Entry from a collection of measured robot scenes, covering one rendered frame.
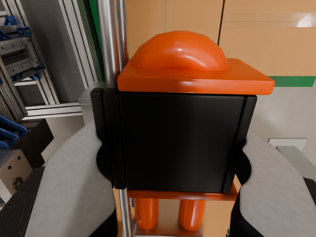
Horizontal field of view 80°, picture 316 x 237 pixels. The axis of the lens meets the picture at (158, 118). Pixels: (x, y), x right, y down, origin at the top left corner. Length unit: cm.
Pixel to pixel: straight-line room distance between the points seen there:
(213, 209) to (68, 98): 105
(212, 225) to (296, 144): 138
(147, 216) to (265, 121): 158
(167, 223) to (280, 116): 160
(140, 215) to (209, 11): 70
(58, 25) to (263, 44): 98
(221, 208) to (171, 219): 44
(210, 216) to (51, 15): 116
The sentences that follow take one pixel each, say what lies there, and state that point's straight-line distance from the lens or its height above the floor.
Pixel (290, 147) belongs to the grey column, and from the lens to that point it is 191.
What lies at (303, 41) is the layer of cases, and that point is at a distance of 93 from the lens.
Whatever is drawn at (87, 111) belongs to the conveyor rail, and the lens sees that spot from 86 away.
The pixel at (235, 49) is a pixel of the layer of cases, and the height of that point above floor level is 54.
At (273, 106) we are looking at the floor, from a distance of 167.
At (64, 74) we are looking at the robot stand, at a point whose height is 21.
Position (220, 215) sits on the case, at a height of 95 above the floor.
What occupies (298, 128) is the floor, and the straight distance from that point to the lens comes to 189.
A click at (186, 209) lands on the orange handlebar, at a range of 17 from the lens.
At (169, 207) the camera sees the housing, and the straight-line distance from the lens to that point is 21.
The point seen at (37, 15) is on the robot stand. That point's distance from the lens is 127.
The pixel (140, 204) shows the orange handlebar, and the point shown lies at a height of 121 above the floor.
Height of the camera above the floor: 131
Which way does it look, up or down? 61 degrees down
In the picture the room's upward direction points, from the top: 177 degrees counter-clockwise
